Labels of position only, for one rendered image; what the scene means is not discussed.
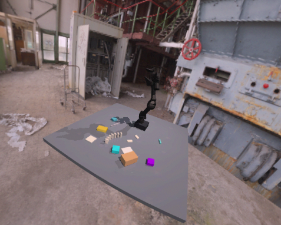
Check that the cream flat square tile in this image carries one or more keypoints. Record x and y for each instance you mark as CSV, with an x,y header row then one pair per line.
x,y
90,139

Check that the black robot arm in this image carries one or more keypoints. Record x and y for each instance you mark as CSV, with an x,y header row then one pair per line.
x,y
154,87

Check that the yellow rectangular block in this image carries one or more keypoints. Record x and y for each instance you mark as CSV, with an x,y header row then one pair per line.
x,y
101,128

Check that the purple block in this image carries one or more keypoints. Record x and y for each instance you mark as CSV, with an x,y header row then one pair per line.
x,y
150,162

